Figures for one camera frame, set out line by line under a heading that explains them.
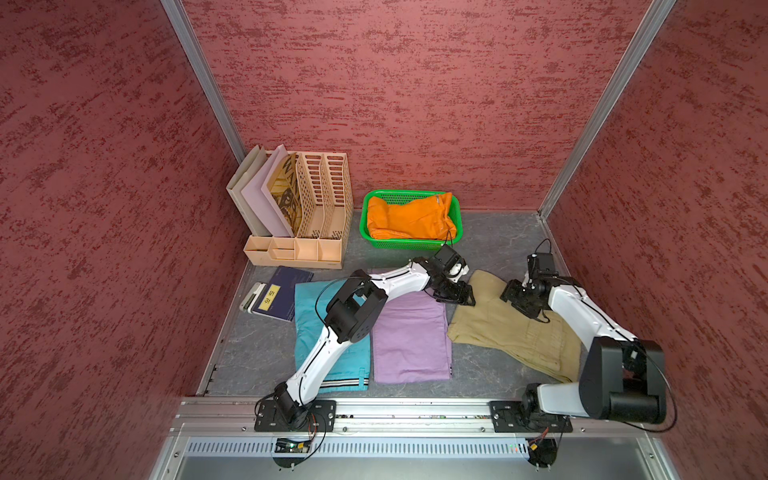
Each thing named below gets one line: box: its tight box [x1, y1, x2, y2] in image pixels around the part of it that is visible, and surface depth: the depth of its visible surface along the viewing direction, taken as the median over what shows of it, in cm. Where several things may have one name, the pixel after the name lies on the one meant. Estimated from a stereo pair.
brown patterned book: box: [267, 152, 300, 237], surface depth 102 cm
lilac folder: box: [240, 144, 295, 237], surface depth 94 cm
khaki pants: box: [447, 270, 584, 383], surface depth 87 cm
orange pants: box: [367, 192, 457, 240], surface depth 114 cm
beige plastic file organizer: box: [243, 152, 354, 269], surface depth 105 cm
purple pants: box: [371, 290, 452, 384], surface depth 86 cm
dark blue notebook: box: [239, 265, 315, 322], surface depth 96 cm
